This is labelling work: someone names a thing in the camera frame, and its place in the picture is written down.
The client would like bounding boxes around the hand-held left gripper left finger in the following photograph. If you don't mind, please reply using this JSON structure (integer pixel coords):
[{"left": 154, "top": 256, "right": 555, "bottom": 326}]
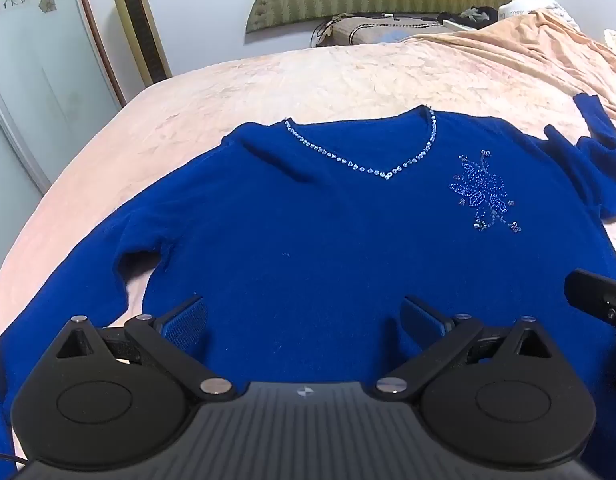
[{"left": 55, "top": 296, "right": 237, "bottom": 402}]

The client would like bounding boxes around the brown pillow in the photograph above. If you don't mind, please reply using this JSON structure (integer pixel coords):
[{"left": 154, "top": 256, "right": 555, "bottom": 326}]
[{"left": 313, "top": 14, "right": 453, "bottom": 47}]

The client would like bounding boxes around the white printed quilt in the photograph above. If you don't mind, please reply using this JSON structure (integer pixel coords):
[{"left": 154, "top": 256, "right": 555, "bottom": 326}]
[{"left": 498, "top": 0, "right": 568, "bottom": 22}]

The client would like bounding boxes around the floral frosted glass door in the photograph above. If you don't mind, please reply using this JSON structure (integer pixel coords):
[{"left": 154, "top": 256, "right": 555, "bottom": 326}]
[{"left": 0, "top": 0, "right": 127, "bottom": 291}]

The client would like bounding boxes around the peach bed sheet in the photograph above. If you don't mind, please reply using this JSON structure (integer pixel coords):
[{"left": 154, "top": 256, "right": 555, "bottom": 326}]
[{"left": 403, "top": 10, "right": 616, "bottom": 126}]

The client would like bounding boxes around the gold tower fan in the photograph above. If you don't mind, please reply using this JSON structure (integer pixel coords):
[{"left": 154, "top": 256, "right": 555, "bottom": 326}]
[{"left": 106, "top": 0, "right": 171, "bottom": 87}]

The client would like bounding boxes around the black cloth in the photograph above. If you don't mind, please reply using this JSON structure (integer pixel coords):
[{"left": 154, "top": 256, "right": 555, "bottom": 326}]
[{"left": 438, "top": 6, "right": 501, "bottom": 29}]

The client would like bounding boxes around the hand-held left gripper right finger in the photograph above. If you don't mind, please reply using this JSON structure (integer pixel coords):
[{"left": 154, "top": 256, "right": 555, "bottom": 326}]
[{"left": 375, "top": 296, "right": 559, "bottom": 402}]

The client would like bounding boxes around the blue beaded sweater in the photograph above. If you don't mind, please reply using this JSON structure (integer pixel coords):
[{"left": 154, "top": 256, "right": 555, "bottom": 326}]
[{"left": 0, "top": 92, "right": 616, "bottom": 466}]

